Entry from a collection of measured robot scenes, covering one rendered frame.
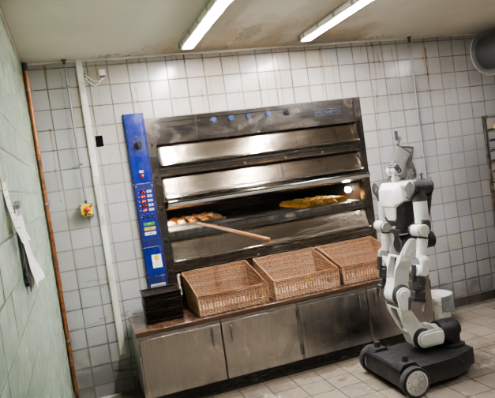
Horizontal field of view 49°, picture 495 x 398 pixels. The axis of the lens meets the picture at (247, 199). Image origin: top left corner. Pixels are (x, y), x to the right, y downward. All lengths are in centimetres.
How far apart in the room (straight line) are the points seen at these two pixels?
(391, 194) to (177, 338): 179
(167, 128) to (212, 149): 40
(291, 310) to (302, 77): 199
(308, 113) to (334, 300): 163
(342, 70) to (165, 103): 162
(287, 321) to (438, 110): 254
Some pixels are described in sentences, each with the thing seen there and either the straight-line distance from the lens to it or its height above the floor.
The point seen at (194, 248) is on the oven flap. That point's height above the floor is 102.
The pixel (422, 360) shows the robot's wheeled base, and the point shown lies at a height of 17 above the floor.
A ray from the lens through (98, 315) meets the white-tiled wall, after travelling 445.
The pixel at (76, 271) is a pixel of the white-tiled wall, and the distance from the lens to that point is 439.
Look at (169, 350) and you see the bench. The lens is 401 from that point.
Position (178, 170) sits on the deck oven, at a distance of 444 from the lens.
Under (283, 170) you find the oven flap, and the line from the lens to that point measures 469.
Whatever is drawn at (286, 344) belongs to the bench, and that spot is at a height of 25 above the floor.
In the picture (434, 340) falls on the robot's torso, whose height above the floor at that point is 26.
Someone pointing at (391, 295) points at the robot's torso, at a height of 62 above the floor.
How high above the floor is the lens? 159
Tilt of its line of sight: 3 degrees down
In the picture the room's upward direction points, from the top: 8 degrees counter-clockwise
